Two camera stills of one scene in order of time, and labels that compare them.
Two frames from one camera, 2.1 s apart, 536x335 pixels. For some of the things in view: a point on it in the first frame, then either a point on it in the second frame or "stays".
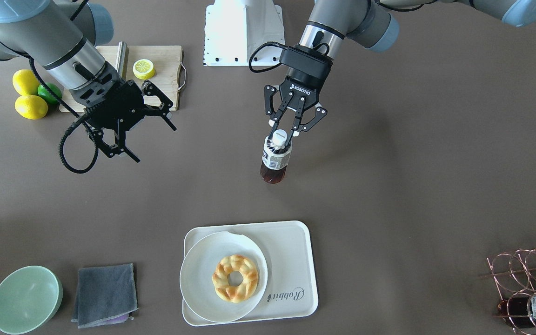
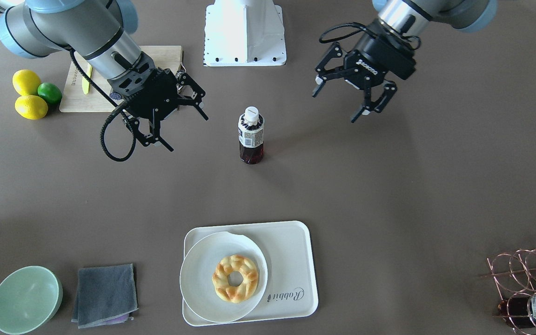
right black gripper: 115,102 -> 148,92
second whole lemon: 30,107 stays
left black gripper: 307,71 -> 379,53
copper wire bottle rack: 524,272 stays
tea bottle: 276,157 -> 251,136
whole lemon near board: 25,82 stays
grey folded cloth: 105,295 stays
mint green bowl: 26,299 stays
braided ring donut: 249,285 stays
